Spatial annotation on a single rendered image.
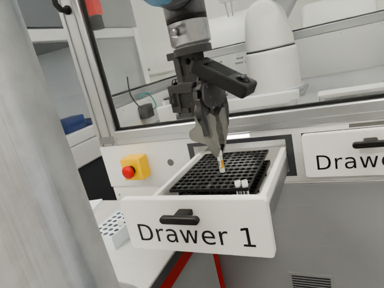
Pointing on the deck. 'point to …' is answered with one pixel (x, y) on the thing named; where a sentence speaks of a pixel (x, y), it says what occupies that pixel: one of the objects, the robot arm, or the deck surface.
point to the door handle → (62, 7)
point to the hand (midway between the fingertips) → (220, 148)
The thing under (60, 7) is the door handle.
